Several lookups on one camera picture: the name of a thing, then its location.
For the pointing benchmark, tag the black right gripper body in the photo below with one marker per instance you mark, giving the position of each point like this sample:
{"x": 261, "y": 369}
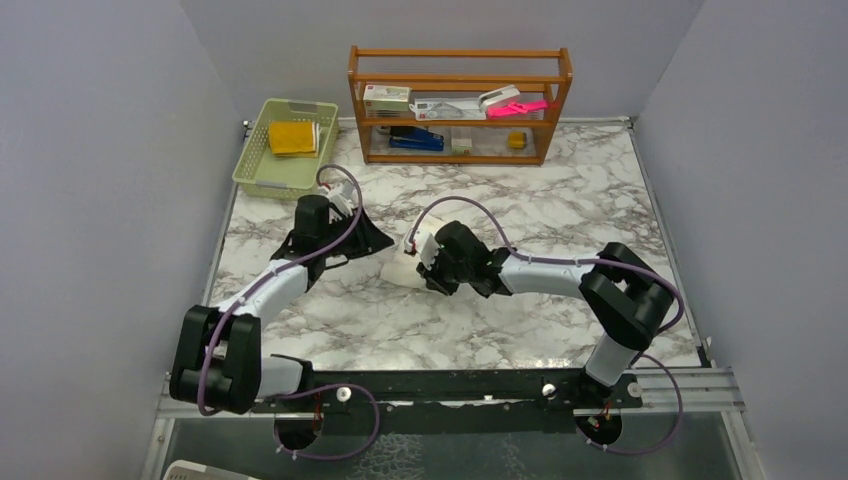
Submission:
{"x": 454, "y": 273}

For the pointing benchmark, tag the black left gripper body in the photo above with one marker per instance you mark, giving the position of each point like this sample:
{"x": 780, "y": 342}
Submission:
{"x": 339, "y": 227}

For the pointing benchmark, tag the cream white towel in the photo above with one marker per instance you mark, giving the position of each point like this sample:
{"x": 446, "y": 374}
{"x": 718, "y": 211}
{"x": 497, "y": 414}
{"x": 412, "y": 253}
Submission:
{"x": 400, "y": 270}

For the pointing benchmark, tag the yellow brown bear towel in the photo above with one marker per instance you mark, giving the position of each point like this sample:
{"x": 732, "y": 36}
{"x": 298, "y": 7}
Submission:
{"x": 294, "y": 138}

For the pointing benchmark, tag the green plastic basket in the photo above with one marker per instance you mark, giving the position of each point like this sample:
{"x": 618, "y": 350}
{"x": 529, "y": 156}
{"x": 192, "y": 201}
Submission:
{"x": 261, "y": 174}

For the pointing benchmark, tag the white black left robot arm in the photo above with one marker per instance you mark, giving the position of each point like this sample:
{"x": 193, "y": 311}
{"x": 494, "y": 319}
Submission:
{"x": 218, "y": 364}

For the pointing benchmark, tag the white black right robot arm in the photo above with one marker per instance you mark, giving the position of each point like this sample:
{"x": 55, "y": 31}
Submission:
{"x": 628, "y": 298}

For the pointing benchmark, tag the blue black stapler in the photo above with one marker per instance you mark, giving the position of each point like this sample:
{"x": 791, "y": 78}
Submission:
{"x": 415, "y": 138}

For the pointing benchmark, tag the small white eraser box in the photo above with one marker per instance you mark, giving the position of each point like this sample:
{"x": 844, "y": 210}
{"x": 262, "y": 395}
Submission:
{"x": 461, "y": 141}

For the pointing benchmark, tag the small yellow block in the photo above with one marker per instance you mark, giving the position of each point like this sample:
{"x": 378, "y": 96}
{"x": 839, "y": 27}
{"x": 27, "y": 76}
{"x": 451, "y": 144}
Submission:
{"x": 517, "y": 140}

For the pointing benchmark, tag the wooden shelf rack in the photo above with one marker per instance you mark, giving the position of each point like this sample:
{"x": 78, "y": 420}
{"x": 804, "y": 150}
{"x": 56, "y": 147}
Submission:
{"x": 450, "y": 73}

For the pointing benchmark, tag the white green box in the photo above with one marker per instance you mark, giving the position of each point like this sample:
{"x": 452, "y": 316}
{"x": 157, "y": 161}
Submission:
{"x": 386, "y": 98}

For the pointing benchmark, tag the white stapler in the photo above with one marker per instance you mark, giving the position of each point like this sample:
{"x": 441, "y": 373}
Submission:
{"x": 499, "y": 97}

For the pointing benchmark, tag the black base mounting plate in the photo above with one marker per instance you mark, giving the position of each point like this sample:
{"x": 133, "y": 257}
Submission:
{"x": 435, "y": 402}

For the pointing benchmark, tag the white tray corner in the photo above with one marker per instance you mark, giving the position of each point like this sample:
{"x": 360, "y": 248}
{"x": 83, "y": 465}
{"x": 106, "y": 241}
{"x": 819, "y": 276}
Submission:
{"x": 187, "y": 470}

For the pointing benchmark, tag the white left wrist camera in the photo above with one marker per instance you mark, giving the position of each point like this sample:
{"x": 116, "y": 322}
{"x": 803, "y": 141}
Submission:
{"x": 342, "y": 200}

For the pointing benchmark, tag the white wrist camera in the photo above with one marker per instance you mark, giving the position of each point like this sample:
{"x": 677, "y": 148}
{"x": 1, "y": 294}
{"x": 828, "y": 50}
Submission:
{"x": 423, "y": 245}
{"x": 342, "y": 200}

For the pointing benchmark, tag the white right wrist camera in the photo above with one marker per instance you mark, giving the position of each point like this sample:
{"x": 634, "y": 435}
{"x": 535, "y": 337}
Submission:
{"x": 423, "y": 245}

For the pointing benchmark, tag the aluminium rail frame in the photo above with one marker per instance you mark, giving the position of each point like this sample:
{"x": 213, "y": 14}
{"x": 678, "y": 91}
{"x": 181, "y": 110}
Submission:
{"x": 686, "y": 429}

